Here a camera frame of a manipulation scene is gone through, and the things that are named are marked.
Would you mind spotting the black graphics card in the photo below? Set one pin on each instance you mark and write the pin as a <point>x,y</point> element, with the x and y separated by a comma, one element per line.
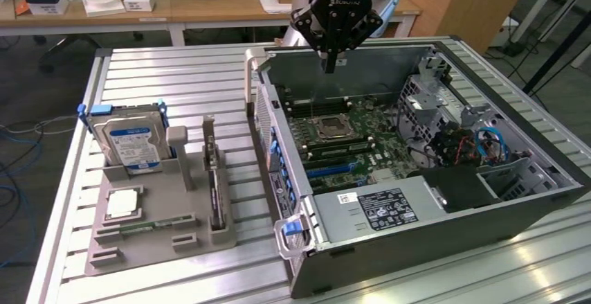
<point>217,196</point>

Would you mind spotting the white paper booklet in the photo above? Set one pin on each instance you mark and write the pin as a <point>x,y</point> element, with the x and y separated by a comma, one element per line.
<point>273,4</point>

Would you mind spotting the wooden cabinet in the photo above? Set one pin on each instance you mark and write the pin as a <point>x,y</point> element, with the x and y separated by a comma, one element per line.
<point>472,6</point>

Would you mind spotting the perforated metal drive cage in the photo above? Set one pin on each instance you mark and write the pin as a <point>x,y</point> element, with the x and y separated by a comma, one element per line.
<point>425,103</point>

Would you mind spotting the white floor box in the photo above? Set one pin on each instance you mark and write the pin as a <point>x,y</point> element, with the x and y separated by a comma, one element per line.
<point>506,32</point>

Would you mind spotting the CPU socket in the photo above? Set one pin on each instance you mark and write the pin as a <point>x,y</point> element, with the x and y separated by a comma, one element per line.
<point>334,125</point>

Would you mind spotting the metal socket cover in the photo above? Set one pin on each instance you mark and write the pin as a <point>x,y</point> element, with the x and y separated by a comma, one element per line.
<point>334,136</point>

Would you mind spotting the green motherboard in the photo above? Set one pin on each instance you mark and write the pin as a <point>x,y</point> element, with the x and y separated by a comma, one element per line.
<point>388,144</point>

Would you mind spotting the plain white box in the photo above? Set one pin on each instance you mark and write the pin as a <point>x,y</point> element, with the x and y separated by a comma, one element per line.
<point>140,2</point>

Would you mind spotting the black labelled RAM stick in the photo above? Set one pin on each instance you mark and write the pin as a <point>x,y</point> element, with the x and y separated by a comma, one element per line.
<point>342,150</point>

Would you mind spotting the black stand leg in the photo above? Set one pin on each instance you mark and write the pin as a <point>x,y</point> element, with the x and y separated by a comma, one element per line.
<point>557,41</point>

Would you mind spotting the white square tray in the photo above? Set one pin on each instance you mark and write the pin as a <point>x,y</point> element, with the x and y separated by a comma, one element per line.
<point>105,4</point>

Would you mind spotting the silver chipset heatsink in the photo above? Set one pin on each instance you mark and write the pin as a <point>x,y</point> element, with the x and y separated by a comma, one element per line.
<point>384,175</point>

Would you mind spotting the wooden desk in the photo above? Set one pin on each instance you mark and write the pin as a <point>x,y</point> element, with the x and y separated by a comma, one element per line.
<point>74,19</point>

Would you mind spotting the metal disk bay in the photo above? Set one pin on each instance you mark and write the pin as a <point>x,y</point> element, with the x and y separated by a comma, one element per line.
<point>522,172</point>

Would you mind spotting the white box with black lid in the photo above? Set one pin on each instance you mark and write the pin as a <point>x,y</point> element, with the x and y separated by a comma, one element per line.
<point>46,6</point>

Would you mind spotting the grey power supply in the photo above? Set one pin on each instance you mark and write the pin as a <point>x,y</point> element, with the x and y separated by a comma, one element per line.
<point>333,221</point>

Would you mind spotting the blue case release tab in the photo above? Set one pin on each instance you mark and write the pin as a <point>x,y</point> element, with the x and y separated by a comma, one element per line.
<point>292,229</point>

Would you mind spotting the silver CPU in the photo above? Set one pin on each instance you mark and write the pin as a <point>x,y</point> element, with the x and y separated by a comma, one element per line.
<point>122,204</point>

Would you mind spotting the black PC case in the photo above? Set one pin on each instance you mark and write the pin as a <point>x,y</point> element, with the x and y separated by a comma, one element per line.
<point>416,248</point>

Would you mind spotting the green RAM stick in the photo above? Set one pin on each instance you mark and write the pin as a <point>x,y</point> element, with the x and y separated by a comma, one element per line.
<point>156,225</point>

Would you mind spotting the grey parts rack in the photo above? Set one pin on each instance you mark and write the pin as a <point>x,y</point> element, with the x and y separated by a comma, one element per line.
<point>157,248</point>

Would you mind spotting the hard disk with blue bracket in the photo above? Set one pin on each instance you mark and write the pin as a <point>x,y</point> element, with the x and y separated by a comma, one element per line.
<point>130,144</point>

